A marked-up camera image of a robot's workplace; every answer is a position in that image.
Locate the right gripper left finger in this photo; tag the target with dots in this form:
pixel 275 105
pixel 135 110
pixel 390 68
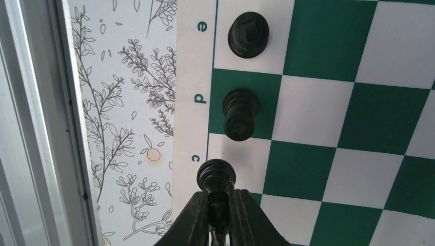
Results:
pixel 191 226

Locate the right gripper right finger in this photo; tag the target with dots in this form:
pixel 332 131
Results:
pixel 249 225

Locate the black bishop piece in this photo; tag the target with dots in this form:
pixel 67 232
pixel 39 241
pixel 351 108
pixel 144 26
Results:
pixel 214 177

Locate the black queen on board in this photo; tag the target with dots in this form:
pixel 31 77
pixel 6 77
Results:
pixel 240 107

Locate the green white chessboard mat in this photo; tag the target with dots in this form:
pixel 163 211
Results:
pixel 343 147

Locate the floral patterned tablecloth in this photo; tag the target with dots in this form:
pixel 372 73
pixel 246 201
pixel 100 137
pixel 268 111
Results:
pixel 126 62

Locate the aluminium rail frame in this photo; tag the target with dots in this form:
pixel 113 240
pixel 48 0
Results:
pixel 46 197

